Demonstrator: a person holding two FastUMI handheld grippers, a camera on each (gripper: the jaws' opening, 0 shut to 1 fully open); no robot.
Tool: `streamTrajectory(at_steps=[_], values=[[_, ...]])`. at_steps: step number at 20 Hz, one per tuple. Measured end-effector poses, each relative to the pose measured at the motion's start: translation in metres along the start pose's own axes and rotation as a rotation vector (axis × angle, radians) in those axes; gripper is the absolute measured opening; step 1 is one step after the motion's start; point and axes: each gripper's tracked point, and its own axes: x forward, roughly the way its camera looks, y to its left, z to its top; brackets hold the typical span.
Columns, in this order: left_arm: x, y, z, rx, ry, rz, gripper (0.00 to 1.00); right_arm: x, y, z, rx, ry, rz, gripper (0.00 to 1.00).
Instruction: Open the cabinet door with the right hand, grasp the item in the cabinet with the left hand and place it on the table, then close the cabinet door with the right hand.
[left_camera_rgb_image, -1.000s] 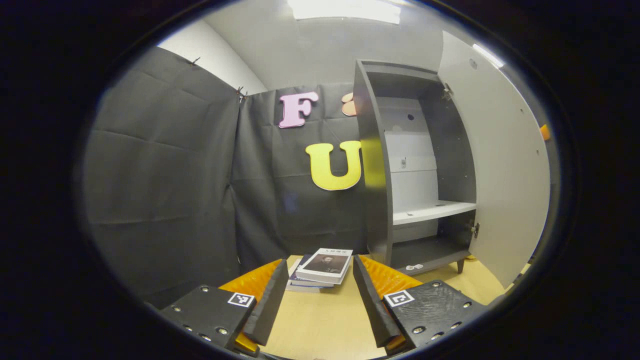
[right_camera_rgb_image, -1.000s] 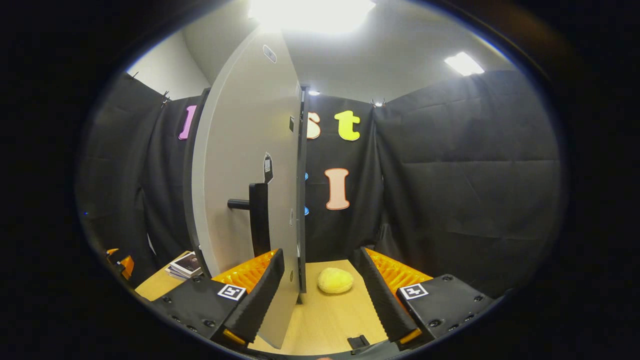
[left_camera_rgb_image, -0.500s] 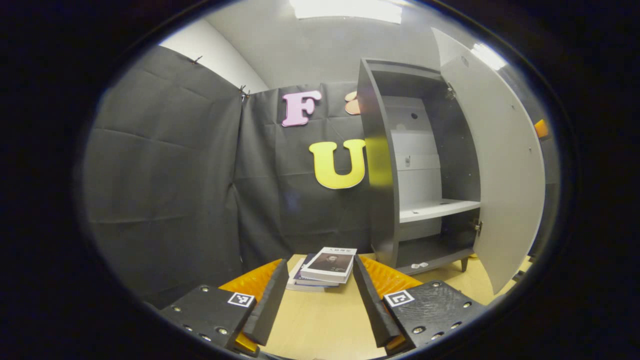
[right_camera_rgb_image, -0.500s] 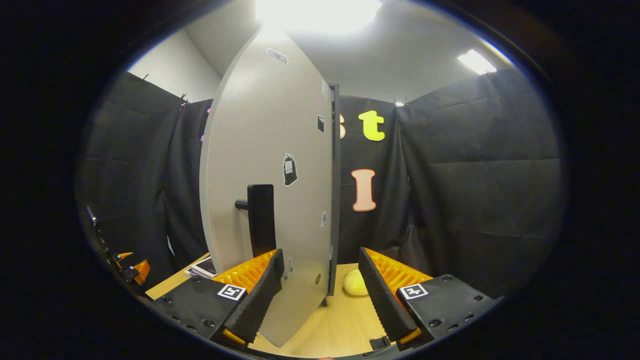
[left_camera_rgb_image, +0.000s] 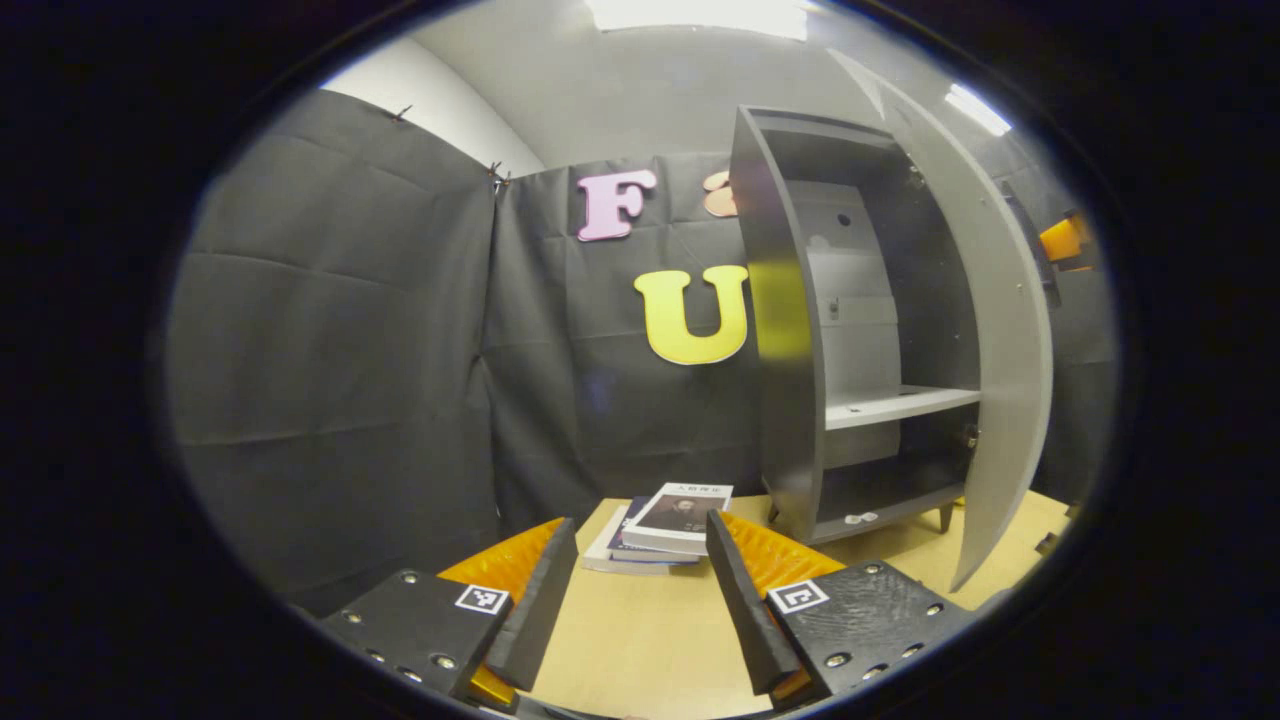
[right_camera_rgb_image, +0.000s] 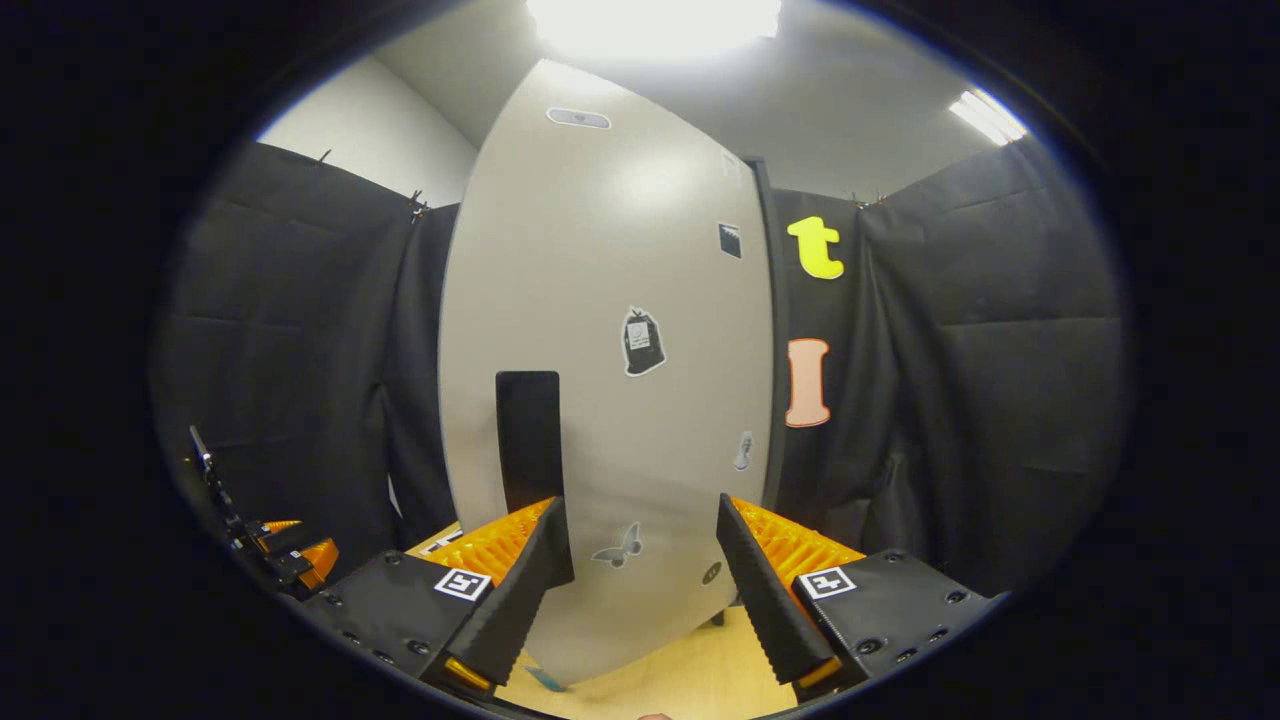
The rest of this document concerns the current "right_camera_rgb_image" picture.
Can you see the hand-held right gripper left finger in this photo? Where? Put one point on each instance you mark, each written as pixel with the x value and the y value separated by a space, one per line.
pixel 510 590

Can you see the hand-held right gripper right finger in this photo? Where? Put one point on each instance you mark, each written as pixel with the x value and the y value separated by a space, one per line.
pixel 765 600

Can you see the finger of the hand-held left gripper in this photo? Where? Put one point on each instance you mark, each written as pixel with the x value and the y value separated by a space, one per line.
pixel 320 562
pixel 280 525

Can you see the dark grey cabinet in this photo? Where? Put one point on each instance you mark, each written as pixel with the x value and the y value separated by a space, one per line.
pixel 772 350

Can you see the grey cabinet door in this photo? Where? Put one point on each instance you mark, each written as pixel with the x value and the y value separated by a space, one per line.
pixel 600 250

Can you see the black backdrop cloth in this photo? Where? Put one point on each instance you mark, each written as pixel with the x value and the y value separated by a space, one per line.
pixel 1000 400

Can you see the ceiling light panel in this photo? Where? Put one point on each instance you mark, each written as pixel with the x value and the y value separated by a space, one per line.
pixel 988 117
pixel 655 25

